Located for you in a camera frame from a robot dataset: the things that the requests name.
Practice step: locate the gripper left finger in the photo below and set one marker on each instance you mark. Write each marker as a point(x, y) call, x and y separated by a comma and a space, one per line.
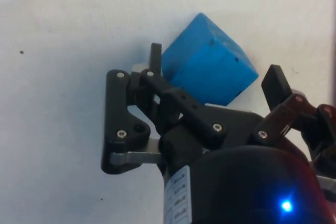
point(115, 108)

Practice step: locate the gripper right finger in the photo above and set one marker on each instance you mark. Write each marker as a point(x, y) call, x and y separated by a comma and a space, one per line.
point(275, 87)

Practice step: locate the large blue cube block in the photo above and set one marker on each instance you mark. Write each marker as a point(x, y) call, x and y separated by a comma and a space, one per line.
point(210, 61)

